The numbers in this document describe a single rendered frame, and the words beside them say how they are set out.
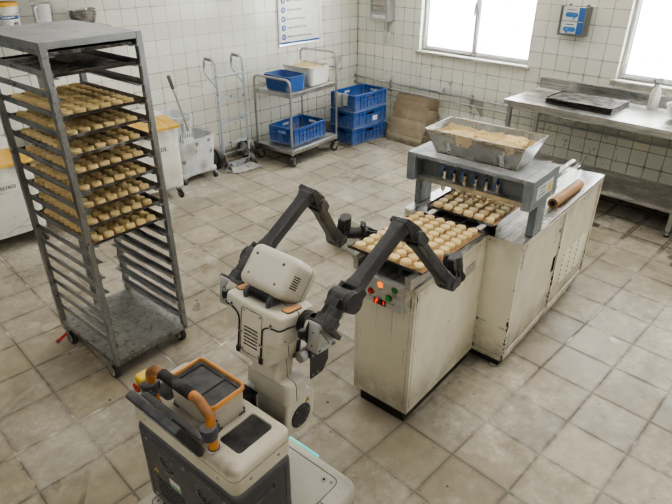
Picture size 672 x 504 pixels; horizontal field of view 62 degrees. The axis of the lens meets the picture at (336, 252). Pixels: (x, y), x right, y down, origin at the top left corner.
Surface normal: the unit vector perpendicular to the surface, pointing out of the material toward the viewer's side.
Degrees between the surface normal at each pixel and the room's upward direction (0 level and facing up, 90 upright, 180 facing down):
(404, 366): 90
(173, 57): 90
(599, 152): 90
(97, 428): 0
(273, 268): 47
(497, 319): 90
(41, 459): 0
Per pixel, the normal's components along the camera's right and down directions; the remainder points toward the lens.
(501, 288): -0.64, 0.37
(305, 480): 0.00, -0.88
